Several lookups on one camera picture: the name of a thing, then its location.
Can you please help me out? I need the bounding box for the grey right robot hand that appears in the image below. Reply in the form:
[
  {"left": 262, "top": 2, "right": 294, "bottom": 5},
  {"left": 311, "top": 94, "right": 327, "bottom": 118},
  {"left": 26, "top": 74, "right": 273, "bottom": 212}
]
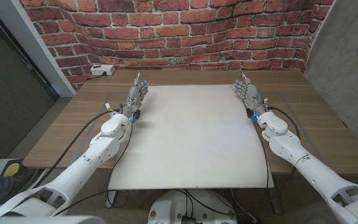
[{"left": 232, "top": 73, "right": 269, "bottom": 119}]

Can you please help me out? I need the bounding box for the metal table leg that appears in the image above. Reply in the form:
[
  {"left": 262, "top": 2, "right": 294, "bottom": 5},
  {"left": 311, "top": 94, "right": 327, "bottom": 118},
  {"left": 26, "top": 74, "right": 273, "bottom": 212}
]
[
  {"left": 267, "top": 188, "right": 283, "bottom": 215},
  {"left": 106, "top": 190, "right": 119, "bottom": 208}
]

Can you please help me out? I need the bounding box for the black outlet box cable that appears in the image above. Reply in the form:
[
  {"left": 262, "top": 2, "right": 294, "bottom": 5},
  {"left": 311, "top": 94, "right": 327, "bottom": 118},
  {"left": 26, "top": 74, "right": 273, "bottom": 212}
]
[{"left": 87, "top": 72, "right": 108, "bottom": 81}]

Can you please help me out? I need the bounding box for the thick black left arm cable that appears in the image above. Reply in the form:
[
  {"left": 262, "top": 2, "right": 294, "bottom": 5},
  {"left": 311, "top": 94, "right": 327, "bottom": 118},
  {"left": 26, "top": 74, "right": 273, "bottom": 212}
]
[{"left": 32, "top": 108, "right": 122, "bottom": 189}]

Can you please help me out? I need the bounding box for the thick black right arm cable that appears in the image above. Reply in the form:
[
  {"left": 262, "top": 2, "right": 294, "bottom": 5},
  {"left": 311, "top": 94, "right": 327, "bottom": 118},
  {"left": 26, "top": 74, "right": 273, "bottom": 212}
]
[{"left": 265, "top": 106, "right": 301, "bottom": 202}]

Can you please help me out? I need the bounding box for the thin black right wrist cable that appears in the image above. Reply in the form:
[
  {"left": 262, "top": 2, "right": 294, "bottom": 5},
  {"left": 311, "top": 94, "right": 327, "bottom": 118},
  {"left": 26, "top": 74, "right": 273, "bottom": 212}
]
[{"left": 252, "top": 119, "right": 270, "bottom": 189}]

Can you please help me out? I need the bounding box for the yellow black foot pedal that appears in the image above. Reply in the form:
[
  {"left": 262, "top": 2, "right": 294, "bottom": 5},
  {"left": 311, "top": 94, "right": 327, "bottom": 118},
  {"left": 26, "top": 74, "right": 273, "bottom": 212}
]
[{"left": 2, "top": 161, "right": 22, "bottom": 177}]

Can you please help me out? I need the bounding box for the large white table mat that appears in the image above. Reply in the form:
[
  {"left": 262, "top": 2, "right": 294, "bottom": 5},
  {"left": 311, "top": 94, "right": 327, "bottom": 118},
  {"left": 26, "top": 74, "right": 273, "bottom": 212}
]
[{"left": 107, "top": 83, "right": 275, "bottom": 190}]

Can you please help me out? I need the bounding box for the black shoe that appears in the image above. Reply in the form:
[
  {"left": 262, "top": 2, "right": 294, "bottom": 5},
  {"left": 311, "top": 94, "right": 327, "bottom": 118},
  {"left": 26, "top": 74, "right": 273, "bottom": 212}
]
[{"left": 0, "top": 164, "right": 39, "bottom": 203}]

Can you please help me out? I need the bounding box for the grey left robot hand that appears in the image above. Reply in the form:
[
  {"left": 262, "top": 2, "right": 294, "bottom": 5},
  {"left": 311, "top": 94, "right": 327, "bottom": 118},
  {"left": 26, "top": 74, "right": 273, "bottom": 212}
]
[{"left": 121, "top": 72, "right": 150, "bottom": 121}]

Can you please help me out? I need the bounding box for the red brick print backdrop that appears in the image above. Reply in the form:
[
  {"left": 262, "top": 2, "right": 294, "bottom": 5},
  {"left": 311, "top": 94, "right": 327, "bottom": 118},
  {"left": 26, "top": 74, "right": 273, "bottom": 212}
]
[{"left": 19, "top": 0, "right": 335, "bottom": 91}]

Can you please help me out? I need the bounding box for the thin black left wrist cable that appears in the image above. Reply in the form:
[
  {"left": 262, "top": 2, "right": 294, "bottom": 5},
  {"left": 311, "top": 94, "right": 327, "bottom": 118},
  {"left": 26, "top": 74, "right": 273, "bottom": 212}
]
[{"left": 53, "top": 123, "right": 134, "bottom": 217}]

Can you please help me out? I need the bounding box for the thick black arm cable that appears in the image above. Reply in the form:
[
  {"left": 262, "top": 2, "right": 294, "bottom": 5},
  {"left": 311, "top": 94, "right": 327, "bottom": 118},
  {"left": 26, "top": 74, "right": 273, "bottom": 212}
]
[
  {"left": 32, "top": 108, "right": 122, "bottom": 189},
  {"left": 265, "top": 106, "right": 301, "bottom": 202}
]

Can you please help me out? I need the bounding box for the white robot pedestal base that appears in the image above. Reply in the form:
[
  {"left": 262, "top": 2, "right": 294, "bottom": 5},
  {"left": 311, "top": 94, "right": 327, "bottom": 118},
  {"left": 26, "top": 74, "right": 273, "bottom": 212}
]
[{"left": 147, "top": 189, "right": 238, "bottom": 224}]

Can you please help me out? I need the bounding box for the white door frame post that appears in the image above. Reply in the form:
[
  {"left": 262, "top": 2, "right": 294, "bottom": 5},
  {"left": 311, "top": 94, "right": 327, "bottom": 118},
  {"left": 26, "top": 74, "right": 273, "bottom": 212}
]
[{"left": 0, "top": 0, "right": 76, "bottom": 98}]

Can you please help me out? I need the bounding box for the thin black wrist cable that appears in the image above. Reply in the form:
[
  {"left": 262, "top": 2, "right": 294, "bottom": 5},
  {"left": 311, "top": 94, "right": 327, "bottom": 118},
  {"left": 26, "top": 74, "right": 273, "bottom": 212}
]
[
  {"left": 252, "top": 119, "right": 270, "bottom": 189},
  {"left": 53, "top": 123, "right": 134, "bottom": 217}
]

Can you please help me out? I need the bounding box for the white robot torso shell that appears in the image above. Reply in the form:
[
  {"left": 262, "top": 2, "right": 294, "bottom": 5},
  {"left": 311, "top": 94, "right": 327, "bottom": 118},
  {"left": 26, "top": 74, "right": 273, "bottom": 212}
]
[{"left": 0, "top": 215, "right": 107, "bottom": 224}]

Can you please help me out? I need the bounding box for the white power outlet box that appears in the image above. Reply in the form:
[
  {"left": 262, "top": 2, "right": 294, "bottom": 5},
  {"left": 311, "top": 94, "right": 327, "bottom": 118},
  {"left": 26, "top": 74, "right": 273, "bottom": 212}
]
[{"left": 89, "top": 64, "right": 116, "bottom": 77}]

